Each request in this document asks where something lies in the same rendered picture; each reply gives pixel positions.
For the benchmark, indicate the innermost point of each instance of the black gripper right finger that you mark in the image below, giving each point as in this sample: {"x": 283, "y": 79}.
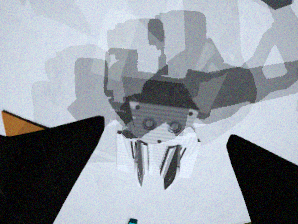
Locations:
{"x": 269, "y": 184}

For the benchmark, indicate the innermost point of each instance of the orange rectangular plate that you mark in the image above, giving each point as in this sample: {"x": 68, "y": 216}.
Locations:
{"x": 16, "y": 125}

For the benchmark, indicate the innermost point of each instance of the teal flat bar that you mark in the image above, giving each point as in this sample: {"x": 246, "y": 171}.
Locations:
{"x": 132, "y": 221}

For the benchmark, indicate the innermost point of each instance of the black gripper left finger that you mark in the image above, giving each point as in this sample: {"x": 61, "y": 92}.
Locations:
{"x": 39, "y": 169}

